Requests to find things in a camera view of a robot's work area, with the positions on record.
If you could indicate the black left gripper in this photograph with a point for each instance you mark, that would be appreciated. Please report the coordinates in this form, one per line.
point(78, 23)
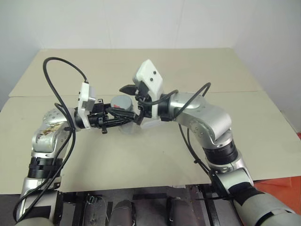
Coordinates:
point(97, 115)

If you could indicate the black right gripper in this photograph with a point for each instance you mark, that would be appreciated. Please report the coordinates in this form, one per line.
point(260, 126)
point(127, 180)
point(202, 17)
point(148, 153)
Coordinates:
point(142, 93)

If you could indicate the grey jar lid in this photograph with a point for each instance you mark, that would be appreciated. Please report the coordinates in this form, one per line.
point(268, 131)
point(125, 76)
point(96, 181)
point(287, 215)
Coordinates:
point(122, 102)

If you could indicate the clear plastic jar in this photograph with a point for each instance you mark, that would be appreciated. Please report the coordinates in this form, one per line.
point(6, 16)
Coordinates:
point(128, 128)

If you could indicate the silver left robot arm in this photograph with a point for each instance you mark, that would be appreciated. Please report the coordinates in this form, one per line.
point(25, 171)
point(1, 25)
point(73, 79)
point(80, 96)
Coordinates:
point(48, 139)

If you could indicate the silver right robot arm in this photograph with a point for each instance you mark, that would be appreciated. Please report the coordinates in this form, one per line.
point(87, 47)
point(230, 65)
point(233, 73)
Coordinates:
point(207, 117)

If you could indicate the translucent white box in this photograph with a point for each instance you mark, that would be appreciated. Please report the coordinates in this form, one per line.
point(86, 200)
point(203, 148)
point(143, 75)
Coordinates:
point(151, 123)

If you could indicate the dark rounded shape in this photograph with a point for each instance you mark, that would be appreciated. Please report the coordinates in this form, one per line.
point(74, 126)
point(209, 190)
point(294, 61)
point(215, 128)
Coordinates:
point(122, 213)

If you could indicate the orange sheet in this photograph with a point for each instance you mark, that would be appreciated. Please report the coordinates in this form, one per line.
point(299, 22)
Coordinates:
point(279, 188)

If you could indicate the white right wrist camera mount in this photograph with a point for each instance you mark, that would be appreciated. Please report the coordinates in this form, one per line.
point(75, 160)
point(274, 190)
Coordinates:
point(148, 71)

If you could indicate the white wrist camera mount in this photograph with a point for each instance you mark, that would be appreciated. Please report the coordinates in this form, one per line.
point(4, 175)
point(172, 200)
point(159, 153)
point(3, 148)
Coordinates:
point(148, 71)
point(85, 99)

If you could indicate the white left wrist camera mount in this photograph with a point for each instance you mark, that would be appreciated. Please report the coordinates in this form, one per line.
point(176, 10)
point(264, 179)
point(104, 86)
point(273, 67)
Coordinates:
point(85, 99)

